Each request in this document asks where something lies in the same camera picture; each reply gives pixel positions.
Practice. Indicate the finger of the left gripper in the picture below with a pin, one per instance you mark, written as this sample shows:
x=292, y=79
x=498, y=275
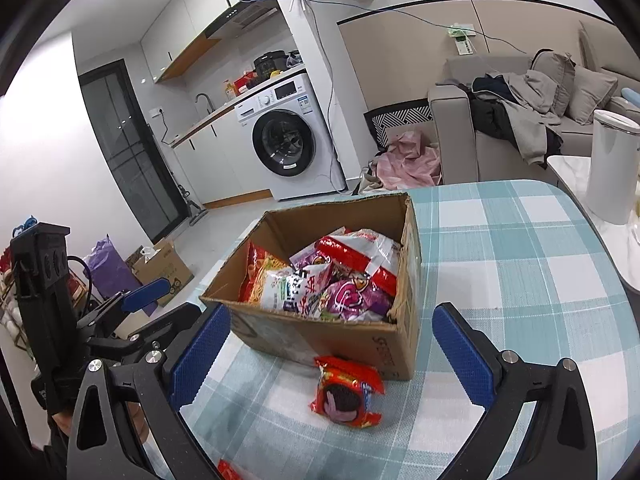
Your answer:
x=145, y=295

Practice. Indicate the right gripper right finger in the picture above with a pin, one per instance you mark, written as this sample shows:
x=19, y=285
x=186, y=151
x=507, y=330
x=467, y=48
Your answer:
x=559, y=442

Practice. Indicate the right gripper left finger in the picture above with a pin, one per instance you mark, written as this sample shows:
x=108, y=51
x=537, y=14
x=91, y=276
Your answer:
x=104, y=443

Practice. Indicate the red snack packet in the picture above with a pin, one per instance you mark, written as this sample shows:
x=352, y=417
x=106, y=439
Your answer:
x=227, y=471

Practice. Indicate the noodle snack bag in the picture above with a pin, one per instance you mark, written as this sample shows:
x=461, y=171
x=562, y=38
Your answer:
x=271, y=283

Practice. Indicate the red oreo packet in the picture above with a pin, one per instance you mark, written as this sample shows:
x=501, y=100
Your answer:
x=344, y=392

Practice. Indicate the purple snack bag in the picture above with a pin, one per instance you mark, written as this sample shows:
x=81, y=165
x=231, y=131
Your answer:
x=347, y=296

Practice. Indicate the white instruction snack bag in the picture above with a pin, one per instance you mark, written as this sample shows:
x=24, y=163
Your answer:
x=365, y=251

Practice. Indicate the left hand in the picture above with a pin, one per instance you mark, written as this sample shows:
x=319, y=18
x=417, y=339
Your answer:
x=64, y=421

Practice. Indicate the small cardboard box on floor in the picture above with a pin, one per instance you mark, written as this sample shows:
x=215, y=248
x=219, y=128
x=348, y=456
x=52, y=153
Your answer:
x=160, y=261

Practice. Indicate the purple plastic bag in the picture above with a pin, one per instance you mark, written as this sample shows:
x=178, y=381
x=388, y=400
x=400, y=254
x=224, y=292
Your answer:
x=109, y=273

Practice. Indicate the white kitchen cabinet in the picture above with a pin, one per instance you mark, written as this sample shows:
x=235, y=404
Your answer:
x=220, y=163

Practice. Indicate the teal checked tablecloth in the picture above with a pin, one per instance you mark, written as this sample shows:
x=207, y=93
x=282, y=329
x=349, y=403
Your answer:
x=516, y=261

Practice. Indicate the black glass door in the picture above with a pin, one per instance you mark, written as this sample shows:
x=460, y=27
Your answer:
x=130, y=150

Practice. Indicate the brown SF cardboard box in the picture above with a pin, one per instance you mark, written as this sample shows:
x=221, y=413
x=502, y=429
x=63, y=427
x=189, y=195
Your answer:
x=389, y=345

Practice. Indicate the white washing machine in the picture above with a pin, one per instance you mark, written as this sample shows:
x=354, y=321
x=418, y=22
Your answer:
x=290, y=140

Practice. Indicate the black rice cooker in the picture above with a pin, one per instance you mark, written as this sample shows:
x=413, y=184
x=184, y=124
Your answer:
x=269, y=62

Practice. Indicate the white trash bin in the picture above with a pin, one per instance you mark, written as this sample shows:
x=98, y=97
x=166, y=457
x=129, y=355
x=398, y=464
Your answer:
x=614, y=166

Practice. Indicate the black patterned basket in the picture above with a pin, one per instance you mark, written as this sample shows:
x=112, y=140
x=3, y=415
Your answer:
x=381, y=121

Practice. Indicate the pink cloth pile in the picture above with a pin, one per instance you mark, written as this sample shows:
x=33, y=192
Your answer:
x=409, y=163

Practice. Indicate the range hood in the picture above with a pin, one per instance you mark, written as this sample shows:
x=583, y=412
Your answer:
x=240, y=18

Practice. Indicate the clothes pile on sofa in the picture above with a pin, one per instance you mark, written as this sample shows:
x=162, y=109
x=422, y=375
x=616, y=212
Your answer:
x=517, y=109

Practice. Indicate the grey cushion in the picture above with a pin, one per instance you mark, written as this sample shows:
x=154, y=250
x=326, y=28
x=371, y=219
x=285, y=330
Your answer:
x=591, y=91
x=561, y=69

